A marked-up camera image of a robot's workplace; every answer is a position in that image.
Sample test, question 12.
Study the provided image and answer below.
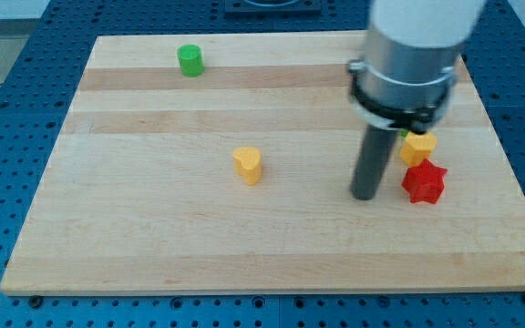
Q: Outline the wooden board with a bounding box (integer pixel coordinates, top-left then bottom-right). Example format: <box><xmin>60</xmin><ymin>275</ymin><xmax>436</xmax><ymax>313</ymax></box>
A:
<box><xmin>0</xmin><ymin>31</ymin><xmax>525</xmax><ymax>296</ymax></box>

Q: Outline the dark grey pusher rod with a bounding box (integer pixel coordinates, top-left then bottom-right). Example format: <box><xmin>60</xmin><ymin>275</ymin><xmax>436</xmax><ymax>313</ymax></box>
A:
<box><xmin>350</xmin><ymin>125</ymin><xmax>398</xmax><ymax>200</ymax></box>

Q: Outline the yellow heart block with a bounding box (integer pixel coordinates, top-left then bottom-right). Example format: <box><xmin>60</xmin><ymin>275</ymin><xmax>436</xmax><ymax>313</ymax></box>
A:
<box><xmin>232</xmin><ymin>147</ymin><xmax>263</xmax><ymax>185</ymax></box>

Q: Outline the green cylinder block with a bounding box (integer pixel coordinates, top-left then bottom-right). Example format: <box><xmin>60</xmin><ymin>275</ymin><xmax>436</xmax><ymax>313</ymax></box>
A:
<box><xmin>177</xmin><ymin>44</ymin><xmax>204</xmax><ymax>77</ymax></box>

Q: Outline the red star block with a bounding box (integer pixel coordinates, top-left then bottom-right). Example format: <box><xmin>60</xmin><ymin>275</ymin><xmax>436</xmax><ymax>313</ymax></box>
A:
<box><xmin>401</xmin><ymin>159</ymin><xmax>448</xmax><ymax>204</ymax></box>

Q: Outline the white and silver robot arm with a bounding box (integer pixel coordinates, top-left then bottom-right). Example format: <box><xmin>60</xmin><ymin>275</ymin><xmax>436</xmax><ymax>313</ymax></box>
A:
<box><xmin>348</xmin><ymin>0</ymin><xmax>486</xmax><ymax>134</ymax></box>

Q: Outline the yellow hexagon block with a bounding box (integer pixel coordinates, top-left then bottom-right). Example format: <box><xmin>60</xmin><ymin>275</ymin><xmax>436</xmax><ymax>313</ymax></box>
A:
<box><xmin>399</xmin><ymin>132</ymin><xmax>438</xmax><ymax>167</ymax></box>

